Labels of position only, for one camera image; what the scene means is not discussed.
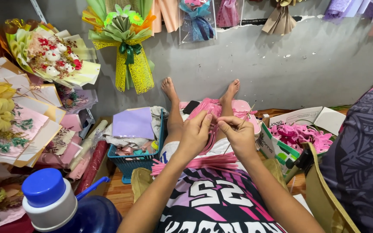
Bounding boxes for person's left hand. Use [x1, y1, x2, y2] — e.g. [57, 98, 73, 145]
[178, 110, 213, 159]

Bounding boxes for peach wrapping paper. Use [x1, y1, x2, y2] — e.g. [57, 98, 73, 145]
[151, 0, 181, 35]

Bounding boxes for person's left leg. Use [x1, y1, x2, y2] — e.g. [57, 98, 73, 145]
[161, 77, 184, 144]

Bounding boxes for rolls of wrapping paper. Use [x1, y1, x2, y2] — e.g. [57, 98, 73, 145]
[64, 119, 110, 195]

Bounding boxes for blue ribbon bouquet in plastic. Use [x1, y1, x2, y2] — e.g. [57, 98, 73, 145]
[178, 0, 218, 45]

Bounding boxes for purple wrapping papers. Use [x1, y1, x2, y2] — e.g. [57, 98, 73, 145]
[322, 0, 373, 37]

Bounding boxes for pink plastic tray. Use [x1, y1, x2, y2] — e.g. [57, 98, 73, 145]
[179, 99, 261, 136]

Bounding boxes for white green cardboard box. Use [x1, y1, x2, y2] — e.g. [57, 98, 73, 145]
[257, 106, 346, 176]

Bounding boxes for thin wooden stick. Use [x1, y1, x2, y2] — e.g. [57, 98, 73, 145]
[222, 100, 257, 156]

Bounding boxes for pink pipe cleaner tassel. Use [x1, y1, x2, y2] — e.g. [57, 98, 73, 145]
[186, 98, 223, 156]

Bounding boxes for white paper sheet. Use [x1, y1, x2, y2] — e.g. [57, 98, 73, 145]
[292, 194, 314, 217]

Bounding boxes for pink wrapped bouquet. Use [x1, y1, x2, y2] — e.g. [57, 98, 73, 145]
[215, 0, 245, 28]

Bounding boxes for black phone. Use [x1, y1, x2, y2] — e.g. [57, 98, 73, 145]
[182, 100, 201, 115]

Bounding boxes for bouquet with white figures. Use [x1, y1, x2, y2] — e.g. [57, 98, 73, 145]
[5, 23, 101, 88]

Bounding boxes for yellow flower bouquet pink wrap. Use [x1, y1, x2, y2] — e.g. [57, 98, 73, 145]
[0, 58, 67, 171]

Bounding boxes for green yellow mesh bouquet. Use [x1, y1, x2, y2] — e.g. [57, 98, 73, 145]
[82, 0, 157, 95]

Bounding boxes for gold fabric bag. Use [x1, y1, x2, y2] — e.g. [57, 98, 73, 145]
[302, 142, 362, 233]

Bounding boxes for beige paper bouquet wrap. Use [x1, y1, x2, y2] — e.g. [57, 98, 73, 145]
[261, 0, 300, 36]

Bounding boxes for white cloth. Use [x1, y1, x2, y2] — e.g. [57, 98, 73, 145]
[103, 106, 169, 149]

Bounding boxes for person's right hand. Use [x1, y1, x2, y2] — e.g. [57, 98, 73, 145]
[217, 115, 258, 162]

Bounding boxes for teal plastic basket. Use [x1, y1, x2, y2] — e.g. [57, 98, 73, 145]
[107, 109, 166, 184]

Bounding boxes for purple paper sheet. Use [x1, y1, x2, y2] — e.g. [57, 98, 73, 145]
[112, 107, 155, 140]

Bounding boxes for small lilac wrapped bouquet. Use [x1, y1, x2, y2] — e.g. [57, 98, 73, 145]
[56, 85, 98, 114]

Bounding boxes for blue water jug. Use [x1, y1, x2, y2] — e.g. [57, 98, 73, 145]
[21, 168, 123, 233]

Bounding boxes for bundle of pink pipe cleaners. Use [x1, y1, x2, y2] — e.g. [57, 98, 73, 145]
[151, 152, 239, 177]

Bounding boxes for black pink printed jersey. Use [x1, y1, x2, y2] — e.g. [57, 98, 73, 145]
[156, 137, 287, 233]

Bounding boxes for person's right leg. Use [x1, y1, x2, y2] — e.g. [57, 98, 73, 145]
[215, 79, 241, 143]

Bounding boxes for person's leg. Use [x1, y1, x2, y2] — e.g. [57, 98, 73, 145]
[161, 77, 184, 144]
[215, 79, 241, 143]

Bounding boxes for heap of pink pipe-cleaner flowers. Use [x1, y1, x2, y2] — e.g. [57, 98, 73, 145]
[268, 123, 333, 154]

